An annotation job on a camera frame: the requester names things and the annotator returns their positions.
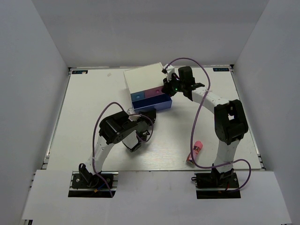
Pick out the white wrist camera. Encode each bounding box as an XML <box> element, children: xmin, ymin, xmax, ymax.
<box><xmin>127</xmin><ymin>108</ymin><xmax>140</xmax><ymax>121</ymax></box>
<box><xmin>162</xmin><ymin>64</ymin><xmax>175</xmax><ymax>81</ymax></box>

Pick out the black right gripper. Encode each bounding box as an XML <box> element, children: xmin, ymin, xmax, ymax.
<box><xmin>163</xmin><ymin>74</ymin><xmax>186</xmax><ymax>97</ymax></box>

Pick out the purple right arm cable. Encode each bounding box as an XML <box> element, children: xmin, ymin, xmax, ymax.
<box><xmin>161</xmin><ymin>57</ymin><xmax>252</xmax><ymax>193</ymax></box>

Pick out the dark blue drawer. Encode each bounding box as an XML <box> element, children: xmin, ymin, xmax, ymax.
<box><xmin>132</xmin><ymin>94</ymin><xmax>172</xmax><ymax>112</ymax></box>

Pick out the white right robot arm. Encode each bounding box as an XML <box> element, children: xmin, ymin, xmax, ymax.
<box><xmin>162</xmin><ymin>66</ymin><xmax>248</xmax><ymax>187</ymax></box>

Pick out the pink capped clear tube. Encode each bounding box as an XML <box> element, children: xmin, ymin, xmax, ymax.
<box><xmin>186</xmin><ymin>141</ymin><xmax>203</xmax><ymax>165</ymax></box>

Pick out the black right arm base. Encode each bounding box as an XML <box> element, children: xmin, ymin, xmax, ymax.
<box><xmin>191</xmin><ymin>172</ymin><xmax>241</xmax><ymax>199</ymax></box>

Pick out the white drawer cabinet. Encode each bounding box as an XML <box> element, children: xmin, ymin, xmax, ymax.
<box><xmin>123</xmin><ymin>62</ymin><xmax>167</xmax><ymax>104</ymax></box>

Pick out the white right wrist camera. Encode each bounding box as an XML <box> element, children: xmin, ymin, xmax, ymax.
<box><xmin>162</xmin><ymin>64</ymin><xmax>175</xmax><ymax>81</ymax></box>

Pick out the pink drawer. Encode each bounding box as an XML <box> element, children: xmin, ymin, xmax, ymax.
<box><xmin>144</xmin><ymin>86</ymin><xmax>163</xmax><ymax>98</ymax></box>

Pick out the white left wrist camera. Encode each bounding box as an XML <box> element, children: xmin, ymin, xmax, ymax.
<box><xmin>127</xmin><ymin>108</ymin><xmax>140</xmax><ymax>121</ymax></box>

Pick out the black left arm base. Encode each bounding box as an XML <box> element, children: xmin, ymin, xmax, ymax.
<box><xmin>68</xmin><ymin>172</ymin><xmax>119</xmax><ymax>198</ymax></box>

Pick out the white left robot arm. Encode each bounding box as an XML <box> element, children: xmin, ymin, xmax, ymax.
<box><xmin>79</xmin><ymin>109</ymin><xmax>157</xmax><ymax>188</ymax></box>

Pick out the light blue drawer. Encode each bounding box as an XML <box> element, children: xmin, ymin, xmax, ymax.
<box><xmin>130</xmin><ymin>91</ymin><xmax>145</xmax><ymax>102</ymax></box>

